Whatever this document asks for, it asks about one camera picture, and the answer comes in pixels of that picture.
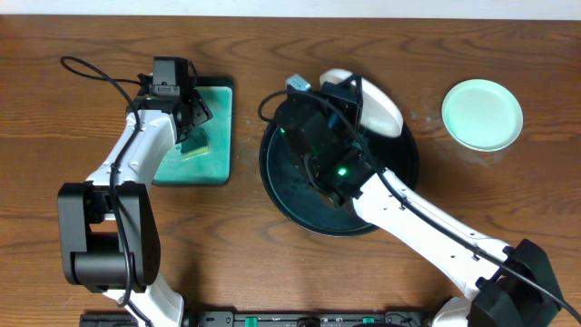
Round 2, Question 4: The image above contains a yellow green sponge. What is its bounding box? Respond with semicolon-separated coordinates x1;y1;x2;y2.
181;129;210;159

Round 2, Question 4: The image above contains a white plate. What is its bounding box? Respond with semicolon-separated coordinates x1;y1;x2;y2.
318;67;405;139

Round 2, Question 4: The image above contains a green plate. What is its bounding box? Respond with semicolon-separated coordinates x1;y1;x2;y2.
441;79;524;152

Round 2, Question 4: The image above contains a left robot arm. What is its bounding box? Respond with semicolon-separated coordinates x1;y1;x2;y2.
57;89;212;326

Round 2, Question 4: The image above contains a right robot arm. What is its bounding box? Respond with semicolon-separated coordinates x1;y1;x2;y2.
274;74;568;326

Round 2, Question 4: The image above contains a rectangular tray with soapy water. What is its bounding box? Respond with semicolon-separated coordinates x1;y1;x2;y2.
153;76;234;186

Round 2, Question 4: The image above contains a round dark tray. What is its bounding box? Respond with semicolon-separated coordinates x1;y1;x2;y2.
260;117;419;237

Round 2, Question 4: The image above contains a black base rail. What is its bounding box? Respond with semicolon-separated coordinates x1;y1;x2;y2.
79;310;455;327

